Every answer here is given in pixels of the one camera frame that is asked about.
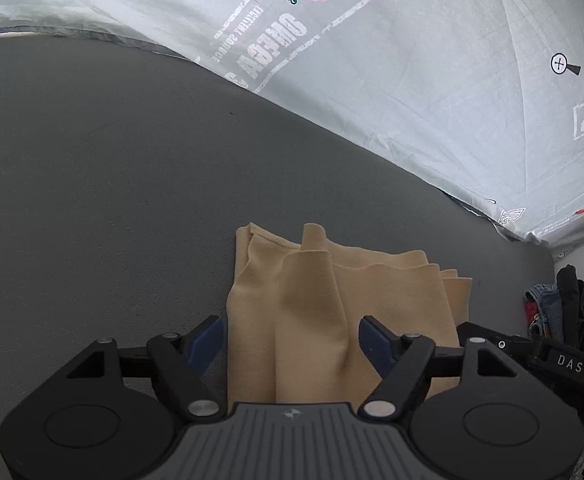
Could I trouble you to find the white carrot-print sheet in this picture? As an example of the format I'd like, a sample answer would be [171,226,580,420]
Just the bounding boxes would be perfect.
[0,0,584,256]

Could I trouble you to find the blue folded jeans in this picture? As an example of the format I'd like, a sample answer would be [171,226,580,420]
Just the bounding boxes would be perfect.
[526,283,563,338]

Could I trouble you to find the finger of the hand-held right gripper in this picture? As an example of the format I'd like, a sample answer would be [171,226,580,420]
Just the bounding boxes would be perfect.
[456,322,540,361]

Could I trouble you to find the beige long-sleeve shirt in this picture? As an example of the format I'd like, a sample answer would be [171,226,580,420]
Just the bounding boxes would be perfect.
[226,222,473,406]

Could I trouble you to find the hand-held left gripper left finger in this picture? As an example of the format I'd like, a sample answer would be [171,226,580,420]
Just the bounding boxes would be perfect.
[47,315,226,422]

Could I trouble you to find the black folded garment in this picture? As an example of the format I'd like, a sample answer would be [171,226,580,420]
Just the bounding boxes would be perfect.
[554,264,584,358]

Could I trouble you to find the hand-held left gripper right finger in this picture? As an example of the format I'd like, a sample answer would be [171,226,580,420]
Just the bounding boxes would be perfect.
[359,315,537,420]

